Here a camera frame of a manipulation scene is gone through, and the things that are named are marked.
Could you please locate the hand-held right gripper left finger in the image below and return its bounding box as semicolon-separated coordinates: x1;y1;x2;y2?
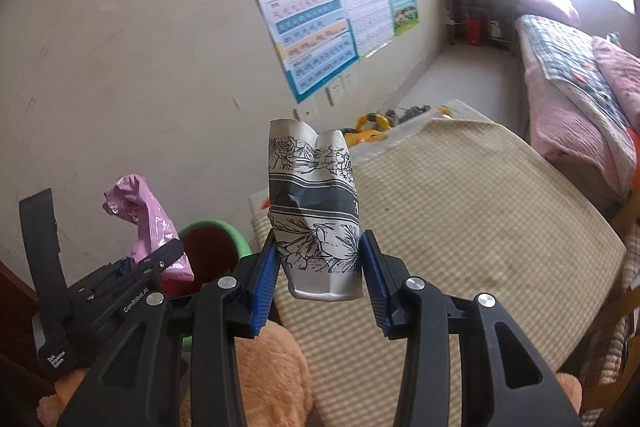
55;228;281;427

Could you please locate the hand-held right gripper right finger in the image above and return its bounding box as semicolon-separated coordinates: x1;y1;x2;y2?
359;229;583;427

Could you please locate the pink snack wrapper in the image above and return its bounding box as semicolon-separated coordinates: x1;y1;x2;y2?
102;174;195;283

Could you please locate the green trash bin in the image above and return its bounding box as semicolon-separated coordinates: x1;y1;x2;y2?
162;219;253;353

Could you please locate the floral print paper cup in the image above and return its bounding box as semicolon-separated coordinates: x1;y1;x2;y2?
266;118;363;304

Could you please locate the dark brown furniture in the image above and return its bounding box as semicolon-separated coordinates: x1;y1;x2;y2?
0;259;56;408

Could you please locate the brown teddy bear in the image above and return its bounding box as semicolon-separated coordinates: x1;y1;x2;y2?
37;319;583;427

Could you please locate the yellow orange toy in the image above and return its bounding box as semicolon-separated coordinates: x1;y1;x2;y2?
350;129;386;146

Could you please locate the yellow black toy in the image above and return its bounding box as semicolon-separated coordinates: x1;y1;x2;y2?
355;111;391;132

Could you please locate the light pink bedsheet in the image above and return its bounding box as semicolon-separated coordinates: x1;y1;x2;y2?
522;57;626;195

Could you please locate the red box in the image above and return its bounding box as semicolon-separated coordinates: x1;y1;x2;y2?
465;16;485;46

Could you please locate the pink blanket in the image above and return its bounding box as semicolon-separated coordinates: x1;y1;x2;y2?
592;36;640;132

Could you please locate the pink pillow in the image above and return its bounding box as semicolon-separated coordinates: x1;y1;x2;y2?
515;0;581;28

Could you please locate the blue alphabet wall poster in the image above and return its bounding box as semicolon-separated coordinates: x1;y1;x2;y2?
235;0;360;104

